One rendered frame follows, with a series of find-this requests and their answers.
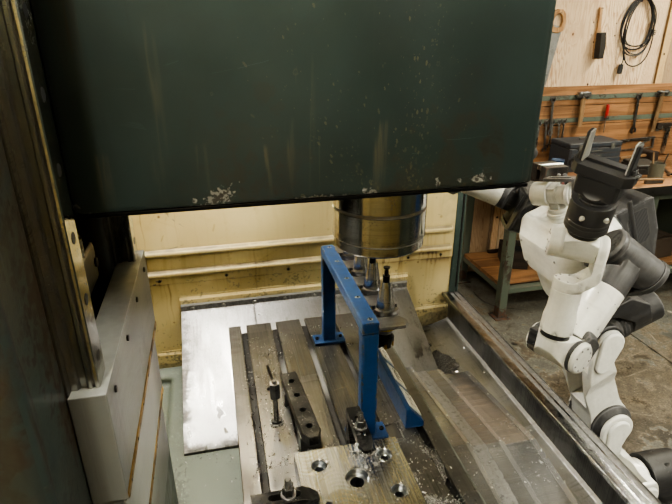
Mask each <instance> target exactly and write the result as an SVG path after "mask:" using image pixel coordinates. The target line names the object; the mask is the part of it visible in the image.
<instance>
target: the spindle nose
mask: <svg viewBox="0 0 672 504"><path fill-rule="evenodd" d="M427 197H428V194H419V195H406V196H392V197H378V198H364V199H351V200H337V201H332V233H333V235H334V243H335V245H336V246H337V247H338V248H340V249H341V250H342V251H344V252H346V253H348V254H351V255H354V256H358V257H364V258H372V259H390V258H398V257H403V256H407V255H409V254H412V253H414V252H416V251H417V250H418V249H420V248H421V247H422V245H423V238H424V236H425V226H426V211H427Z"/></svg>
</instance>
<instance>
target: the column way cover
mask: <svg viewBox="0 0 672 504"><path fill-rule="evenodd" d="M96 325H97V330H98V335H99V340H100V344H101V349H102V354H103V359H104V364H105V368H106V369H105V372H104V376H103V379H102V383H101V386H100V387H99V388H96V387H94V388H93V389H89V388H88V387H81V388H80V389H79V390H78V391H72V392H71V393H70V396H69V398H67V404H68V408H69V412H70V416H71V420H72V424H73V428H74V432H75V436H76V440H77V444H78V448H79V452H80V456H81V460H82V464H83V468H84V472H85V476H86V480H87V484H88V488H89V492H90V496H91V500H92V504H165V495H166V484H167V473H168V460H169V444H168V438H167V432H166V426H165V420H164V413H163V407H162V400H163V391H164V389H163V386H162V381H161V375H160V369H159V363H158V356H157V350H156V344H155V333H156V326H157V324H156V321H155V316H154V310H153V303H152V297H151V291H150V284H149V278H148V272H147V265H146V259H145V253H144V250H138V256H137V259H136V261H135V262H133V261H132V262H128V261H123V262H122V263H117V265H116V266H115V268H114V271H113V274H112V276H111V279H110V282H109V285H108V288H107V290H106V293H105V296H104V299H103V301H102V304H101V307H100V310H99V312H98V315H97V318H96Z"/></svg>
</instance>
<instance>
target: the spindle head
mask: <svg viewBox="0 0 672 504"><path fill-rule="evenodd" d="M29 2H30V7H31V12H32V17H33V22H34V27H35V31H36V36H37V41H38V46H39V51H40V55H41V60H42V65H43V70H44V75H45V79H46V84H47V89H48V94H49V99H50V103H51V108H52V113H53V118H54V123H55V127H56V132H57V137H58V142H59V147H60V151H61V156H62V161H63V166H64V171H65V175H66V180H67V185H68V190H69V195H70V199H71V204H72V207H73V209H74V210H75V212H76V213H77V215H76V219H90V218H104V217H118V216H131V215H145V214H159V213H172V212H186V211H200V210H214V209H227V208H241V207H255V206H268V205H282V204H296V203H310V202H323V201H337V200H351V199H364V198H378V197H392V196H406V195H419V194H433V193H447V192H460V191H474V190H488V189H502V188H515V187H527V185H528V183H526V182H529V181H530V179H531V172H532V166H533V159H534V152H535V145H536V138H537V131H538V124H539V117H540V110H541V104H542V97H543V90H544V83H545V76H546V69H547V62H548V55H549V49H550V42H551V35H552V28H553V21H554V14H555V7H556V0H29Z"/></svg>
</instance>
